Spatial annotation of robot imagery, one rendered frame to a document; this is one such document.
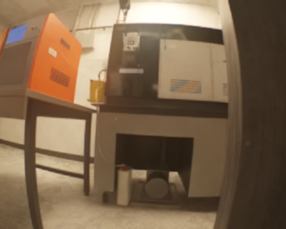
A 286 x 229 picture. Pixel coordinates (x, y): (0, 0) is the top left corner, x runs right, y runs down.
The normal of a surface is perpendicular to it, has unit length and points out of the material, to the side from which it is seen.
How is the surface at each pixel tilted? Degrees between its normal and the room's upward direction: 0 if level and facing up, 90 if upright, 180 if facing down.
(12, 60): 90
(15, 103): 90
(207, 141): 90
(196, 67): 90
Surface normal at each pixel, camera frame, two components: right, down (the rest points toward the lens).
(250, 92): -0.41, -0.09
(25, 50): -0.08, -0.08
